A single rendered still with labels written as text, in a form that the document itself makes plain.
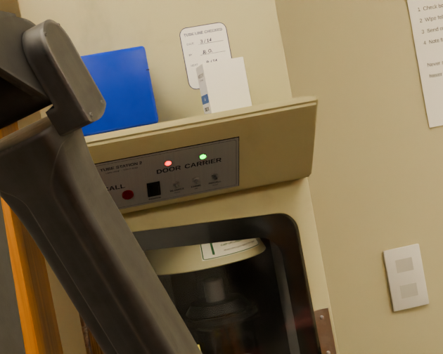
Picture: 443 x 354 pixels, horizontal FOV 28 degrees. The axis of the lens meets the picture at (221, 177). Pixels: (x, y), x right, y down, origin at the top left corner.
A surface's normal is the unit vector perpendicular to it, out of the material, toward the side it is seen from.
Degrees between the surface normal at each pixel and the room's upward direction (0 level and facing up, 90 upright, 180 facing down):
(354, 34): 90
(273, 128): 135
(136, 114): 90
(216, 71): 90
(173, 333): 78
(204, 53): 90
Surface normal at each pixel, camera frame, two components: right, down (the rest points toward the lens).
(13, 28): 0.88, -0.38
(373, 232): 0.16, 0.02
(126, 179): 0.25, 0.71
